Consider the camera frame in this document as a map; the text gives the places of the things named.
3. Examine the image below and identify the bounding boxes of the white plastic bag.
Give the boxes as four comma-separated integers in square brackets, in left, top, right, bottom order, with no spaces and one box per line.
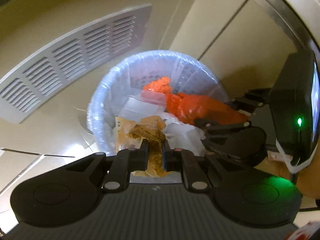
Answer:
[160,113,206,156]

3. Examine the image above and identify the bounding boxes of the orange wrapper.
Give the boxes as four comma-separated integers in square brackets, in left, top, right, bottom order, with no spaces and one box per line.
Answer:
[114,115,168,178]

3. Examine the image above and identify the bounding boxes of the orange mesh net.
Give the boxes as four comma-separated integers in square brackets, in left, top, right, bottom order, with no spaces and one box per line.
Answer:
[143,76,172,94]

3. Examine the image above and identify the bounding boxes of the blue lined trash bin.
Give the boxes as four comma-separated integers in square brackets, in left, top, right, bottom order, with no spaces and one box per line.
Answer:
[86,49,230,176]

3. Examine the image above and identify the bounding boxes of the grey cabinet vent grille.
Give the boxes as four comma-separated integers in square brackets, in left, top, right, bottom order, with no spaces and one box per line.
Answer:
[1,4,152,124]

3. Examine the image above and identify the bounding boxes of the red plastic bag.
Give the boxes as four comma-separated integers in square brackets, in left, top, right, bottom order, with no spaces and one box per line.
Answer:
[164,92,250,126]

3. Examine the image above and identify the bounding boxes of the clear plastic wrapper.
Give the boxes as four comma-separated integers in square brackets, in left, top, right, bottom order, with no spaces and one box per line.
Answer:
[115,90,166,121]

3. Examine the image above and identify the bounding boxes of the person right hand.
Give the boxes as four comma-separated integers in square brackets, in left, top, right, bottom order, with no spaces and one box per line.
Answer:
[254,152,320,201]

